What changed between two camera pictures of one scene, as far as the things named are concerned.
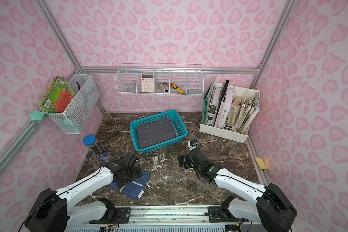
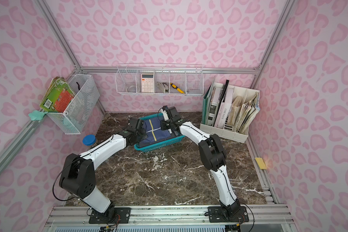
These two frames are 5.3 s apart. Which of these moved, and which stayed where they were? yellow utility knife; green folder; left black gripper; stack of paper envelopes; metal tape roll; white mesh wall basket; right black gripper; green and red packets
Moved: right black gripper; left black gripper
Stayed: metal tape roll; green and red packets; yellow utility knife; stack of paper envelopes; white mesh wall basket; green folder
